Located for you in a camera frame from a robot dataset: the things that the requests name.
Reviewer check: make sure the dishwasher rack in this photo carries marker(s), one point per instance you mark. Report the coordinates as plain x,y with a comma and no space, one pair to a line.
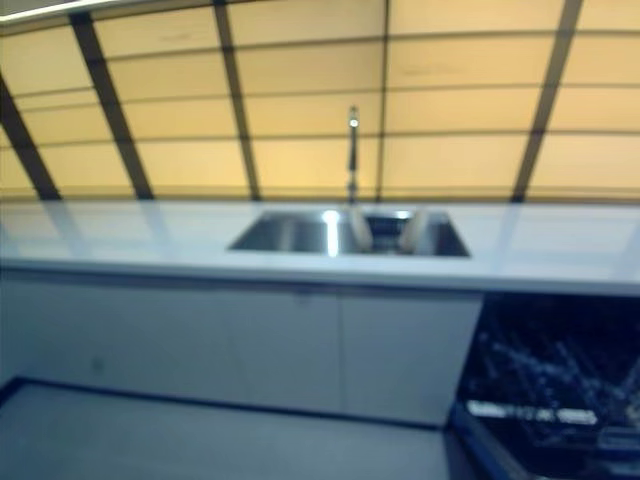
550,365

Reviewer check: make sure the open dishwasher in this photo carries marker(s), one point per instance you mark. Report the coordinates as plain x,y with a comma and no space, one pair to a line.
555,380

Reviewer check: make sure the stainless steel kitchen sink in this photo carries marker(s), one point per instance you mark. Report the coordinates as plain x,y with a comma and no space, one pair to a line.
290,235

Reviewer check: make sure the white plate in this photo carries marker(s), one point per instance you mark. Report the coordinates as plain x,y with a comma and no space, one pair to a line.
413,231
361,229

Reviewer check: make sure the chrome kitchen faucet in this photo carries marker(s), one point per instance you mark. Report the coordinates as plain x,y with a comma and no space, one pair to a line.
353,150

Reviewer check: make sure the white base cabinet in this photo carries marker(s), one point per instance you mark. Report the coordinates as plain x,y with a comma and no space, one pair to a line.
240,345

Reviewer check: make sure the window blinds with dark frames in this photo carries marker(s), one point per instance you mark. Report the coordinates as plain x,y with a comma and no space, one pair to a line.
320,100

